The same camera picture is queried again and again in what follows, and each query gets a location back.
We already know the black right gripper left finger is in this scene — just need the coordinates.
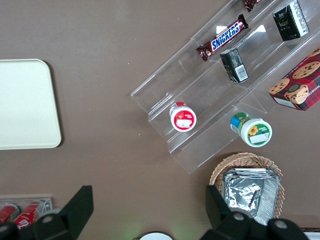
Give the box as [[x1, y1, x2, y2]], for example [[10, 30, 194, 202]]
[[0, 185, 94, 240]]

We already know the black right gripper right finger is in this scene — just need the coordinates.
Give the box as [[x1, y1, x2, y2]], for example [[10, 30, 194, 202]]
[[201, 185, 309, 240]]

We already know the woven wicker basket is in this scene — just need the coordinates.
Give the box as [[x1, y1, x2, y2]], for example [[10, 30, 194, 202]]
[[209, 152, 285, 220]]

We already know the cream plastic tray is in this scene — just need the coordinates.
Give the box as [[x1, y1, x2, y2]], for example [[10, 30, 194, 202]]
[[0, 58, 63, 151]]

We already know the clear acrylic can holder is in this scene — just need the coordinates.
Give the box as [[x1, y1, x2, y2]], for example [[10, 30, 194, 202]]
[[0, 197, 54, 218]]

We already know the aluminium foil container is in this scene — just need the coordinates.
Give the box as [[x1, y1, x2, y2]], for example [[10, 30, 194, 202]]
[[223, 168, 281, 226]]

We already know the red cola can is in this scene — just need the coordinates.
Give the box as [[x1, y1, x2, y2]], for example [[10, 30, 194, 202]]
[[0, 203, 21, 225], [12, 199, 45, 230]]

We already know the white round object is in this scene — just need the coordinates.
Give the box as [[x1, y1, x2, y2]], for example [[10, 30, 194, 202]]
[[139, 231, 174, 240]]

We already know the green lid sunflower cup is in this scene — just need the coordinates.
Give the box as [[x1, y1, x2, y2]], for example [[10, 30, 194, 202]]
[[230, 112, 273, 148]]

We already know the red lid yogurt cup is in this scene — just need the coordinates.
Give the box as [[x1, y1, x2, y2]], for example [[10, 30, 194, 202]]
[[169, 101, 198, 133]]

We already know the clear acrylic tiered display stand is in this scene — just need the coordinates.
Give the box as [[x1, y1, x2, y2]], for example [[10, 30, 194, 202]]
[[130, 0, 320, 175]]

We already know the red tartan cookie box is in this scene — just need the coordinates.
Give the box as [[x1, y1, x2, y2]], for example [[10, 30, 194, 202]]
[[268, 46, 320, 112]]

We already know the small black drink carton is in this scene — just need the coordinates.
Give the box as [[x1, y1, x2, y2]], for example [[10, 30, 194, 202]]
[[219, 47, 250, 84]]

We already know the Snickers chocolate bar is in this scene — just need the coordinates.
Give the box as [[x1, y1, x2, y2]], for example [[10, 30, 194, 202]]
[[196, 14, 249, 62]]

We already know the tall black drink carton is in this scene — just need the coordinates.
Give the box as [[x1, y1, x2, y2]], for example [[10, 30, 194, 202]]
[[272, 0, 310, 42]]

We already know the brown wrapped candy bar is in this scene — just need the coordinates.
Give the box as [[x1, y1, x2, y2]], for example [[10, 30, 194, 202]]
[[242, 0, 263, 13]]

